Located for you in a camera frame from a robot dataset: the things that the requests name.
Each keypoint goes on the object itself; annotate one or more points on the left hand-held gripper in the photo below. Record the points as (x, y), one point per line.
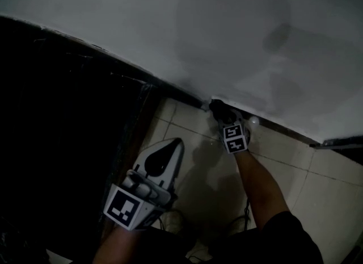
(124, 206)

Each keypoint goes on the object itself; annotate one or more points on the grey fuzzy cloth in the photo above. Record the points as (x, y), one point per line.
(218, 108)

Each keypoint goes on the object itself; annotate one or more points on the round grey metal knob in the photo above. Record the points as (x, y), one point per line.
(254, 120)

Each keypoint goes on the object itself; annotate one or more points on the person's left white shoe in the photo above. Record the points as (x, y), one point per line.
(174, 221)

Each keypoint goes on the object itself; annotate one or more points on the person's left forearm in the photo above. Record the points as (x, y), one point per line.
(113, 246)

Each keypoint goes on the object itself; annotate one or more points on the person's black clothing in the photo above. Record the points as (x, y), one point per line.
(255, 246)

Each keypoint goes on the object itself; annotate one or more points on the person's right forearm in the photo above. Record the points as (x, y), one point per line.
(261, 189)

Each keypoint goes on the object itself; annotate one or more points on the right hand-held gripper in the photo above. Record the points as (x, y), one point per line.
(235, 140)

